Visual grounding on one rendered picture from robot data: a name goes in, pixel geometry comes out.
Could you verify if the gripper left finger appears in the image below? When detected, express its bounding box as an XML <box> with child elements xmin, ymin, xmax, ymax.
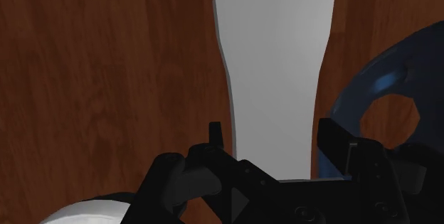
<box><xmin>122</xmin><ymin>121</ymin><xmax>278</xmax><ymax>224</ymax></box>

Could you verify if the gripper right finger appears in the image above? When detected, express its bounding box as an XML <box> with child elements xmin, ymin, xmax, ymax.
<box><xmin>317</xmin><ymin>117</ymin><xmax>428</xmax><ymax>224</ymax></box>

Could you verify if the dark blue mug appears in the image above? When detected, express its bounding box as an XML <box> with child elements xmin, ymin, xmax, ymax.
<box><xmin>317</xmin><ymin>21</ymin><xmax>444</xmax><ymax>180</ymax></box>

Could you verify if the white round object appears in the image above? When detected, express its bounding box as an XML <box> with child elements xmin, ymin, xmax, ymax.
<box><xmin>38</xmin><ymin>192</ymin><xmax>137</xmax><ymax>224</ymax></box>

